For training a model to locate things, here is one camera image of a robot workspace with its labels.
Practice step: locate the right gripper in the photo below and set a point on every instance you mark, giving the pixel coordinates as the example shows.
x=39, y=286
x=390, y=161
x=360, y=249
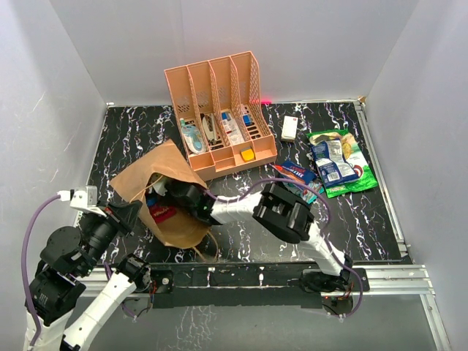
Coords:
x=169, y=189

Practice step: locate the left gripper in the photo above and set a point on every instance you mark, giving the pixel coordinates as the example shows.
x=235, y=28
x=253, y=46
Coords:
x=127, y=212

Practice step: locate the red snack pack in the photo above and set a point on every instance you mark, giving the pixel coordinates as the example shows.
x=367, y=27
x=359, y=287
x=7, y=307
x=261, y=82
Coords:
x=161, y=213

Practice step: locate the brown paper bag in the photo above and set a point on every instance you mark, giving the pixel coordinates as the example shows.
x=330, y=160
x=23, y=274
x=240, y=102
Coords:
x=182, y=230

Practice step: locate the blue biscuit pack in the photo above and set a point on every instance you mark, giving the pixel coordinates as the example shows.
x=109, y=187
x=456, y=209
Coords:
x=291, y=170

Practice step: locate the red green candy pack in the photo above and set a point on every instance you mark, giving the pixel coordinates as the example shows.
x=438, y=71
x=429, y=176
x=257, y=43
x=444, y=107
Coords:
x=310, y=196

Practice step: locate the blue snack pouch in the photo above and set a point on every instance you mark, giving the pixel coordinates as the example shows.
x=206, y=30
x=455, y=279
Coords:
x=329, y=158

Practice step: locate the green Chuba chips bag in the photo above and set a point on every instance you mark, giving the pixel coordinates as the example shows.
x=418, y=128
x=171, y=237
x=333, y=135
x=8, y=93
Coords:
x=353, y=155

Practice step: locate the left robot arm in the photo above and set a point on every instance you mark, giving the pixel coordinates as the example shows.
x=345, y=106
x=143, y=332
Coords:
x=71, y=254

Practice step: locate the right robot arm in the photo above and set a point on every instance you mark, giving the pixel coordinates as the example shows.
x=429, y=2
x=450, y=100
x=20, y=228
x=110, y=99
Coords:
x=283, y=213

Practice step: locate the blue correction tape pack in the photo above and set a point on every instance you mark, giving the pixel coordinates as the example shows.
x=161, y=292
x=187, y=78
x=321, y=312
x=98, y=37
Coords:
x=192, y=137

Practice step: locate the yellow sticky tape dispenser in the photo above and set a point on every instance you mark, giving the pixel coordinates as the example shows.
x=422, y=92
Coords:
x=247, y=154

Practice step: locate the white ruler set pack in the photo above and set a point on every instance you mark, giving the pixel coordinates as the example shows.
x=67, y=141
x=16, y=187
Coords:
x=231, y=128

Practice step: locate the silver stapler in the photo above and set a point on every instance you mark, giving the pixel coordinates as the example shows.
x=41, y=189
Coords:
x=209, y=128

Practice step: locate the blue eraser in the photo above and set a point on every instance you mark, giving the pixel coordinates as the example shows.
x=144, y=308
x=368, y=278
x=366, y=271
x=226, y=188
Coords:
x=247, y=120

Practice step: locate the pink desk organizer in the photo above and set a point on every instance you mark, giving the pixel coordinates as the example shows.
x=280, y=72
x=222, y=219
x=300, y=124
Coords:
x=213, y=86

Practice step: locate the white small box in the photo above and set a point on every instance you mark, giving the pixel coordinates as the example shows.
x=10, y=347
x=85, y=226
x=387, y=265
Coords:
x=289, y=129

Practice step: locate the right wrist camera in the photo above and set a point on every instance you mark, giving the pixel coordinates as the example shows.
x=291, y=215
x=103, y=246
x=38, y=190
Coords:
x=159, y=185

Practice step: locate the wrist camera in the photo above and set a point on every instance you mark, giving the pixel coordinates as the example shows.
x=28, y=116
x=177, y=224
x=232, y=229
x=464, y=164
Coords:
x=82, y=199
x=159, y=185

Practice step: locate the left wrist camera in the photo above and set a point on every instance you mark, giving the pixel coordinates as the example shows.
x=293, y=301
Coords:
x=82, y=199

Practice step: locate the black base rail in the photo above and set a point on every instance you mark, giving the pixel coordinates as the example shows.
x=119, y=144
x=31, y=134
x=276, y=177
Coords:
x=273, y=284

